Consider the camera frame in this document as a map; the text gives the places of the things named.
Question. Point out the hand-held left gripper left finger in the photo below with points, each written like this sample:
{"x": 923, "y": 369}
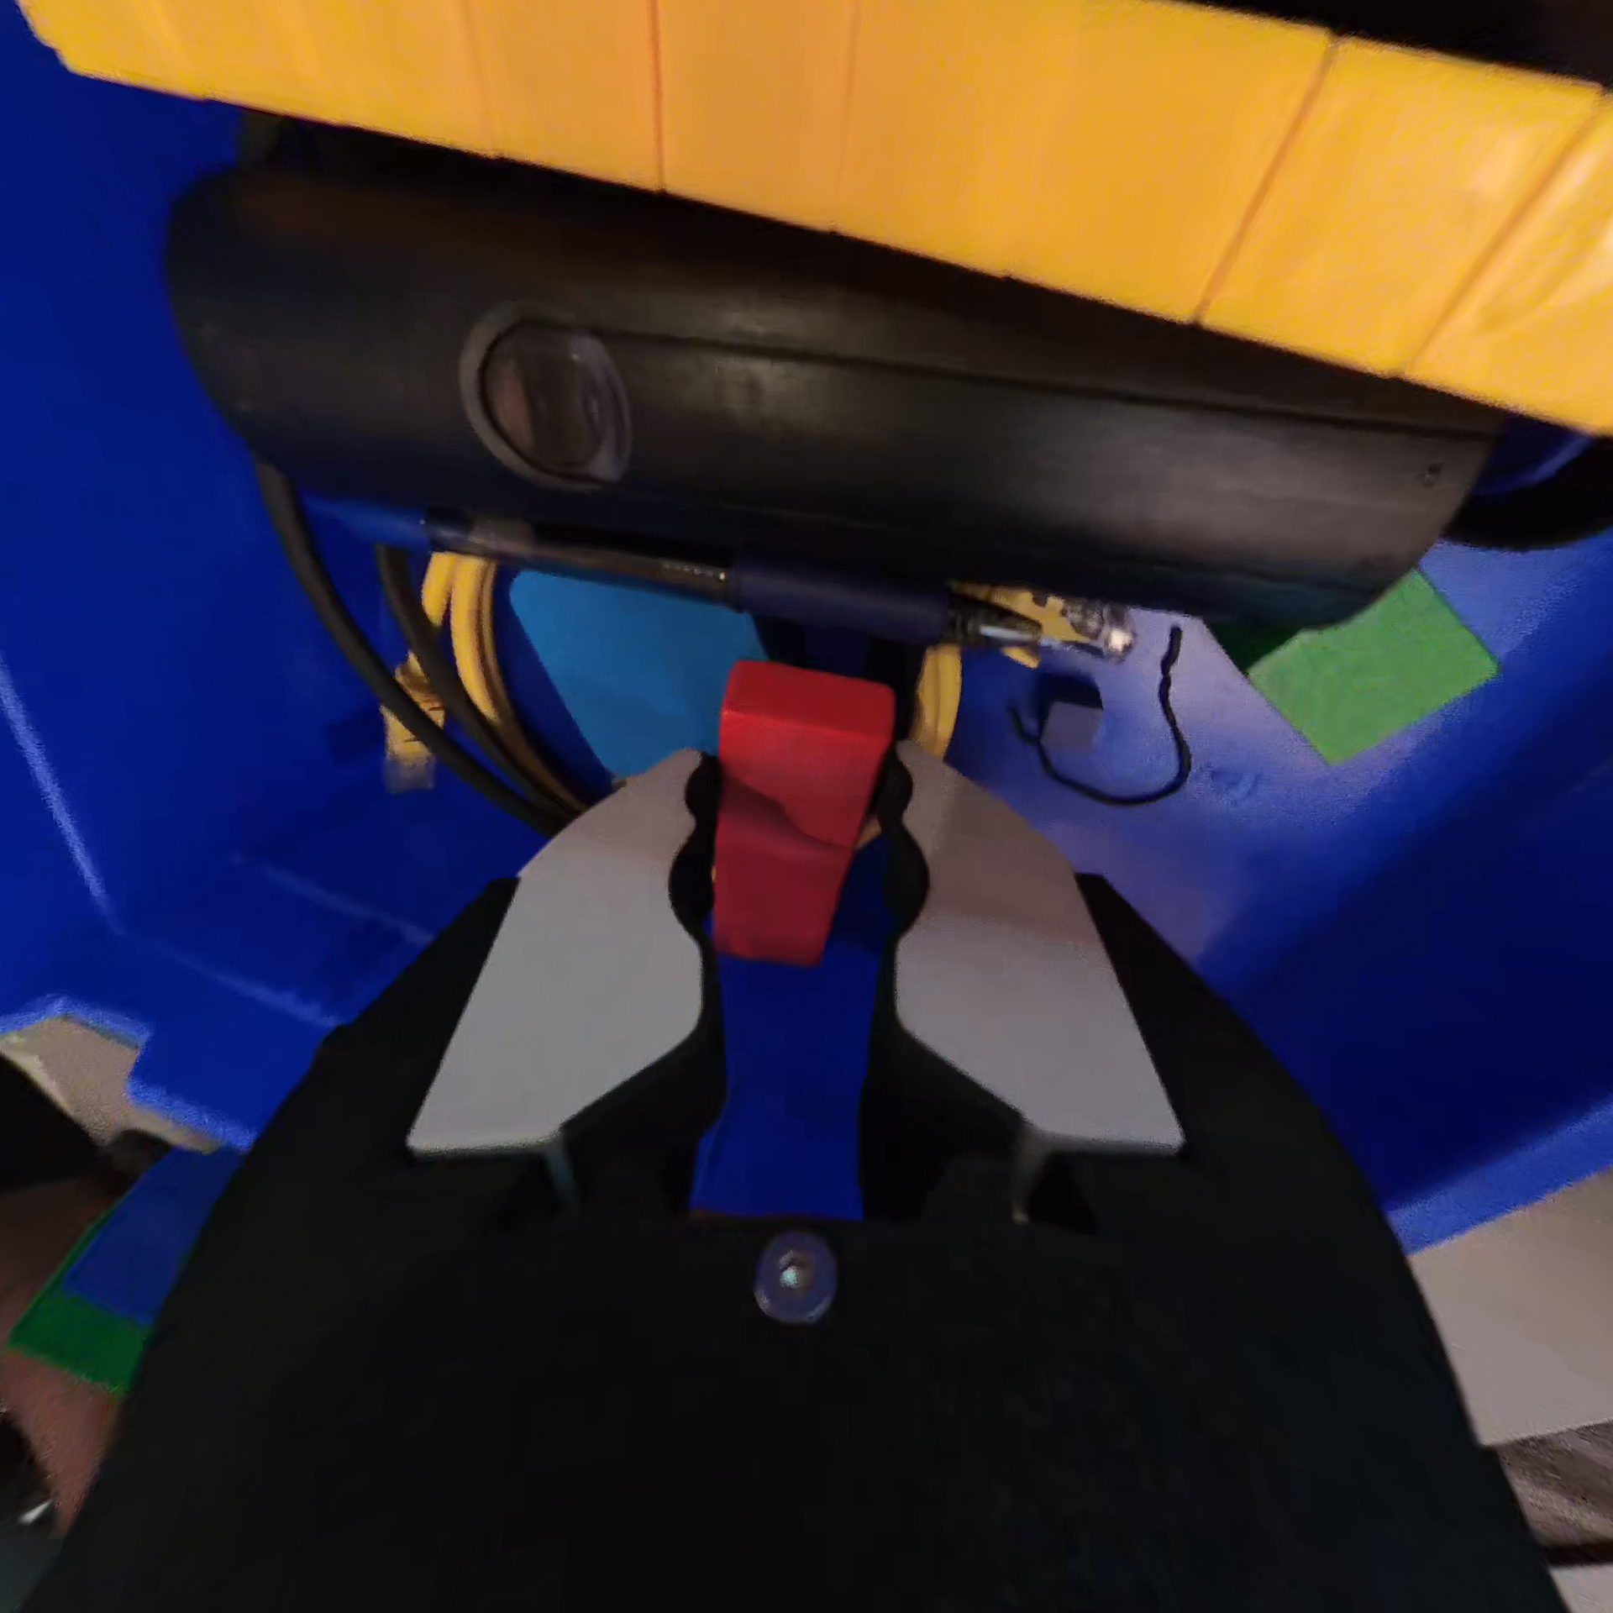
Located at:
{"x": 567, "y": 1009}

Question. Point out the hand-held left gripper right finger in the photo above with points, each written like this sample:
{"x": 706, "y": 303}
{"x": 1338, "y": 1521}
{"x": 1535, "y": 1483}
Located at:
{"x": 1034, "y": 1009}

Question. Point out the red bar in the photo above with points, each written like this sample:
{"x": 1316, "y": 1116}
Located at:
{"x": 800, "y": 757}

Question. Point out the dark green cube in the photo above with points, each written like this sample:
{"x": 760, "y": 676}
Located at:
{"x": 1373, "y": 668}

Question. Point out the black rounded object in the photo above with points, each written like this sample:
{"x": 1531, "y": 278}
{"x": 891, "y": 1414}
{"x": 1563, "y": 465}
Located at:
{"x": 1009, "y": 441}

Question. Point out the light blue block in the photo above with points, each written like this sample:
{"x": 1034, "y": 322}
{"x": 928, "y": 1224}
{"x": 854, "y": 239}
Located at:
{"x": 605, "y": 668}

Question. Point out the yellow square bar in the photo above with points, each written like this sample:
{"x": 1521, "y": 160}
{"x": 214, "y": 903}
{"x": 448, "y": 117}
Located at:
{"x": 883, "y": 113}

